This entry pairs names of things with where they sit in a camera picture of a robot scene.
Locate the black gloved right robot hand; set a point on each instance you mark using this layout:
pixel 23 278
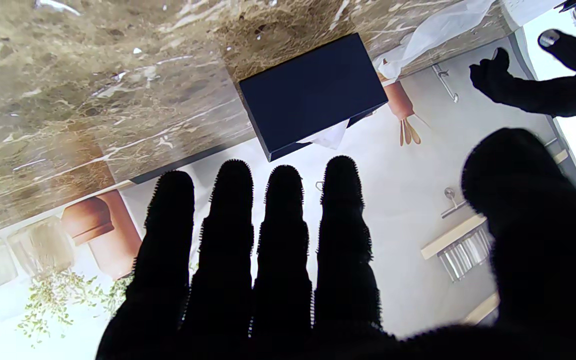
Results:
pixel 543 260

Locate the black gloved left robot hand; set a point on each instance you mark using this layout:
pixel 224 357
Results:
pixel 568 95

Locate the printed kitchen scene backdrop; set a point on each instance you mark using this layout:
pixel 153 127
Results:
pixel 408 200

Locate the black box with pink inside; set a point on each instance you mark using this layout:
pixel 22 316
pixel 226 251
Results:
pixel 313 90

